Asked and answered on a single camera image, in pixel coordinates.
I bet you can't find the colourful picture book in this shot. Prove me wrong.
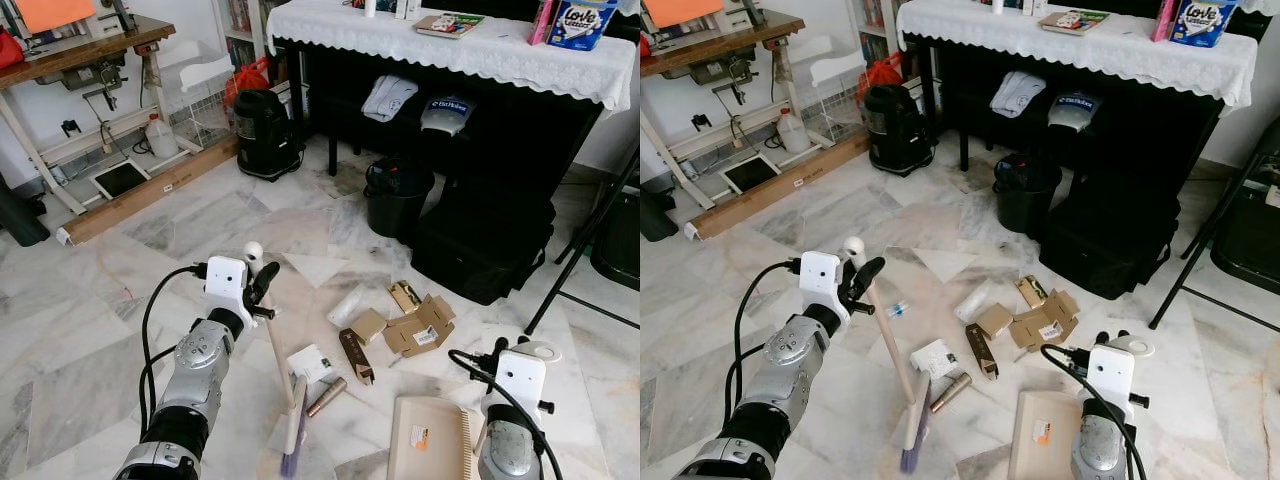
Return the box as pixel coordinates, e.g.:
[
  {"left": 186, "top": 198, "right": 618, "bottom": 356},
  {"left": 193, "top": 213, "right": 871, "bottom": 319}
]
[
  {"left": 412, "top": 11, "right": 487, "bottom": 41},
  {"left": 1037, "top": 8, "right": 1112, "bottom": 37}
]

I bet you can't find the small white box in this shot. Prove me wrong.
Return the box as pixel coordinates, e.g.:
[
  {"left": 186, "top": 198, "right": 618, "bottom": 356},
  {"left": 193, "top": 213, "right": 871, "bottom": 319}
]
[
  {"left": 909, "top": 339, "right": 960, "bottom": 382},
  {"left": 286, "top": 344, "right": 338, "bottom": 387}
]

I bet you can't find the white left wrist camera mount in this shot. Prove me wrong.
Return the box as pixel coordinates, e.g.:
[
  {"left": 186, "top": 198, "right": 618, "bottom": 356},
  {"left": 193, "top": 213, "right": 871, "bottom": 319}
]
[
  {"left": 797, "top": 250, "right": 847, "bottom": 314},
  {"left": 204, "top": 256, "right": 250, "bottom": 317}
]

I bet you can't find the grey folded garment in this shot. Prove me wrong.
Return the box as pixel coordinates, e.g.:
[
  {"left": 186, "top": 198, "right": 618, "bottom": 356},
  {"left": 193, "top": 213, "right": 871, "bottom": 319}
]
[
  {"left": 361, "top": 74, "right": 420, "bottom": 124},
  {"left": 990, "top": 70, "right": 1048, "bottom": 119}
]

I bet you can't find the long cardboard box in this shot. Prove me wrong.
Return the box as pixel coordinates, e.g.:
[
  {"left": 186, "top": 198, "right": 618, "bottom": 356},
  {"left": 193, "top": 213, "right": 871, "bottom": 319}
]
[
  {"left": 56, "top": 134, "right": 242, "bottom": 247},
  {"left": 684, "top": 130, "right": 871, "bottom": 241}
]

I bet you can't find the pink packet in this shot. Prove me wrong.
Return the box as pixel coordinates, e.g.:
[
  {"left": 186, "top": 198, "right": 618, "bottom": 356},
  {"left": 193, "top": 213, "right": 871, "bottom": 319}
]
[
  {"left": 1151, "top": 0, "right": 1181, "bottom": 43},
  {"left": 527, "top": 0, "right": 557, "bottom": 47}
]

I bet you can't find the white bookshelf with books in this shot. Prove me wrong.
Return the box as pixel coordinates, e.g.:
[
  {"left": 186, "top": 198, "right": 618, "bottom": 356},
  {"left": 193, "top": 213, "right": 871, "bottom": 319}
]
[
  {"left": 214, "top": 0, "right": 273, "bottom": 71},
  {"left": 848, "top": 0, "right": 901, "bottom": 61}
]

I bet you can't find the white bag blue print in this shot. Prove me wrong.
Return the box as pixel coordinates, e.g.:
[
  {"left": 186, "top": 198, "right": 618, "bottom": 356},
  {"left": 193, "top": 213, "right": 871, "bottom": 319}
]
[
  {"left": 1047, "top": 91, "right": 1104, "bottom": 132},
  {"left": 419, "top": 96, "right": 477, "bottom": 137}
]

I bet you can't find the beige long handled dustpan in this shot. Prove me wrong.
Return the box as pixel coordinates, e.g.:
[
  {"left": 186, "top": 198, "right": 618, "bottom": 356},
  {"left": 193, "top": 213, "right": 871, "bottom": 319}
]
[
  {"left": 1007, "top": 335, "right": 1157, "bottom": 480},
  {"left": 387, "top": 340, "right": 563, "bottom": 480}
]

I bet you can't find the black vacuum cleaner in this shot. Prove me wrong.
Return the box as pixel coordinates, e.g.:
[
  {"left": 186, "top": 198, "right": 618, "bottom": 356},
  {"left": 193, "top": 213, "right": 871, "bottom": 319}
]
[
  {"left": 862, "top": 84, "right": 933, "bottom": 178},
  {"left": 232, "top": 88, "right": 304, "bottom": 183}
]

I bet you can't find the dark brown slim box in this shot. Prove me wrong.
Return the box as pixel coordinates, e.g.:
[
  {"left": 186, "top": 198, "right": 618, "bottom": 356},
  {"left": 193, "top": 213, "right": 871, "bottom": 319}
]
[
  {"left": 964, "top": 322, "right": 1000, "bottom": 382},
  {"left": 338, "top": 328, "right": 376, "bottom": 386}
]

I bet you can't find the large black fabric bag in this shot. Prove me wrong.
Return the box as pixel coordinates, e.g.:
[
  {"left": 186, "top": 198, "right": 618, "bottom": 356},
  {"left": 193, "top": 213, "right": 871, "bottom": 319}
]
[
  {"left": 1038, "top": 172, "right": 1183, "bottom": 301},
  {"left": 411, "top": 178, "right": 557, "bottom": 307}
]

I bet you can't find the black plastic bucket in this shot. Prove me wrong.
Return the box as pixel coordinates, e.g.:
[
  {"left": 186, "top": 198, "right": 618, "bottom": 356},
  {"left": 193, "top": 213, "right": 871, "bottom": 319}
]
[
  {"left": 992, "top": 154, "right": 1064, "bottom": 237},
  {"left": 362, "top": 158, "right": 437, "bottom": 241}
]

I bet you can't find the orange sheet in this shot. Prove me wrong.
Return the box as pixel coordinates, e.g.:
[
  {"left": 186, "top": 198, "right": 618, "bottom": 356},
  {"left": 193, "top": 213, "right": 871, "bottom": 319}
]
[
  {"left": 643, "top": 0, "right": 726, "bottom": 30},
  {"left": 14, "top": 0, "right": 98, "bottom": 37}
]

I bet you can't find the white wire basket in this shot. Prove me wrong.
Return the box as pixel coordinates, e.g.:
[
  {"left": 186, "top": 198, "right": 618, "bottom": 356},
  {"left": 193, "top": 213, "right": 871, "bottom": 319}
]
[
  {"left": 158, "top": 38, "right": 238, "bottom": 151},
  {"left": 790, "top": 35, "right": 869, "bottom": 146}
]

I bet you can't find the open flattened cardboard box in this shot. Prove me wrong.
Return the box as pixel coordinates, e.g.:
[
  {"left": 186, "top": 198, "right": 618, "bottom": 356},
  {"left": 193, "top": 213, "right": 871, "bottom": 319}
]
[
  {"left": 383, "top": 294, "right": 457, "bottom": 359},
  {"left": 1009, "top": 289, "right": 1082, "bottom": 352}
]

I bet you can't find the wooden sewing table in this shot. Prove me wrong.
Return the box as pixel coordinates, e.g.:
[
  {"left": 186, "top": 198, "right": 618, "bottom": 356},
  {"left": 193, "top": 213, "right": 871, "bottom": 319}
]
[
  {"left": 0, "top": 14, "right": 206, "bottom": 217},
  {"left": 640, "top": 10, "right": 836, "bottom": 211}
]

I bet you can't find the dark rolled object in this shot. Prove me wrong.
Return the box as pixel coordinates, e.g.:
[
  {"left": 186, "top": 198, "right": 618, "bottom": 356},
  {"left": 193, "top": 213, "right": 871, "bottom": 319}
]
[
  {"left": 0, "top": 174, "right": 52, "bottom": 248},
  {"left": 640, "top": 186, "right": 680, "bottom": 243}
]

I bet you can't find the clear plastic wrapper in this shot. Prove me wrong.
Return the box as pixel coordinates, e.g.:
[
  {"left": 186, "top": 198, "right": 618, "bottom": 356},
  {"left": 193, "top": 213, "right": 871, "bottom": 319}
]
[
  {"left": 952, "top": 279, "right": 997, "bottom": 322},
  {"left": 327, "top": 284, "right": 372, "bottom": 328}
]

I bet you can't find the white plastic jug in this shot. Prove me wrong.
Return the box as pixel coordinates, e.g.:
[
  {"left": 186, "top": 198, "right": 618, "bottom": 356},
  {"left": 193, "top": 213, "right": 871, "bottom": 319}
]
[
  {"left": 144, "top": 112, "right": 182, "bottom": 159},
  {"left": 775, "top": 107, "right": 812, "bottom": 154}
]

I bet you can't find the white lace tablecloth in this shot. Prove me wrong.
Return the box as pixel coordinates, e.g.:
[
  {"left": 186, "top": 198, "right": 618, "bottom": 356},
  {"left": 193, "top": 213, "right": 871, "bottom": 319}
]
[
  {"left": 895, "top": 0, "right": 1260, "bottom": 111},
  {"left": 264, "top": 0, "right": 639, "bottom": 113}
]

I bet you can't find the wooden handled broom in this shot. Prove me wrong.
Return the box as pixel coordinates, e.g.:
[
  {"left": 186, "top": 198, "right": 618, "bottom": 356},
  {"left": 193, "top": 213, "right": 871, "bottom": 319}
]
[
  {"left": 843, "top": 236, "right": 937, "bottom": 474},
  {"left": 244, "top": 241, "right": 312, "bottom": 477}
]

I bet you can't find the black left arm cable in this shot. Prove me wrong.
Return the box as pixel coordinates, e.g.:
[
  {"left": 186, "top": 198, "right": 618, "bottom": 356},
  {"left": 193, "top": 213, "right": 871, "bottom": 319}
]
[
  {"left": 139, "top": 263, "right": 209, "bottom": 433},
  {"left": 733, "top": 258, "right": 801, "bottom": 421}
]

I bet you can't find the black bin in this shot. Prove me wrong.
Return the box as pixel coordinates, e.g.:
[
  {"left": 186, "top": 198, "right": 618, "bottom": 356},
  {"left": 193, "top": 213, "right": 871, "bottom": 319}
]
[
  {"left": 590, "top": 188, "right": 641, "bottom": 291},
  {"left": 1210, "top": 185, "right": 1280, "bottom": 296}
]

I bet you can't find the small plain cardboard box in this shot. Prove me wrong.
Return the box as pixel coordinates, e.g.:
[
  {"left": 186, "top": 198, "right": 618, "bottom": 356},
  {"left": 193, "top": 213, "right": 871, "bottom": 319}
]
[
  {"left": 349, "top": 308, "right": 389, "bottom": 345},
  {"left": 975, "top": 304, "right": 1015, "bottom": 340}
]

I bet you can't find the bronze metal cylinder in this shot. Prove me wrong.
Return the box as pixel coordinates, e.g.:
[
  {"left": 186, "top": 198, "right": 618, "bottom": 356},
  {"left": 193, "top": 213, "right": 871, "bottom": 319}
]
[
  {"left": 929, "top": 372, "right": 974, "bottom": 414},
  {"left": 304, "top": 376, "right": 349, "bottom": 419}
]

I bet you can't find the blue Love tissue pack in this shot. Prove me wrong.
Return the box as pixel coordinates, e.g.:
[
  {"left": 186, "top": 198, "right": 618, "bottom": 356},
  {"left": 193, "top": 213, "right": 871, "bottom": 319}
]
[
  {"left": 1170, "top": 0, "right": 1241, "bottom": 48},
  {"left": 547, "top": 0, "right": 620, "bottom": 52}
]

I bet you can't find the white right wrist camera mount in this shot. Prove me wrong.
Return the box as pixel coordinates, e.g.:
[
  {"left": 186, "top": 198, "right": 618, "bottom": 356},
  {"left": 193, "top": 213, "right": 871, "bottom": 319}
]
[
  {"left": 1084, "top": 344, "right": 1142, "bottom": 421},
  {"left": 494, "top": 349, "right": 550, "bottom": 419}
]

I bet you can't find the red plastic bag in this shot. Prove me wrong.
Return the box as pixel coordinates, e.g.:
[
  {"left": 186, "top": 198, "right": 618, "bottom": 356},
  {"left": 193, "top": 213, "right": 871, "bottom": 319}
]
[
  {"left": 856, "top": 52, "right": 904, "bottom": 101},
  {"left": 223, "top": 57, "right": 272, "bottom": 108}
]

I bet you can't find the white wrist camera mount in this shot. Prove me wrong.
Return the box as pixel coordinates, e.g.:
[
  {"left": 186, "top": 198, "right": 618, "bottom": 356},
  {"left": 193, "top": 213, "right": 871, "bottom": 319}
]
[
  {"left": 494, "top": 349, "right": 550, "bottom": 419},
  {"left": 204, "top": 256, "right": 250, "bottom": 317},
  {"left": 797, "top": 250, "right": 847, "bottom": 314},
  {"left": 1084, "top": 344, "right": 1142, "bottom": 421}
]

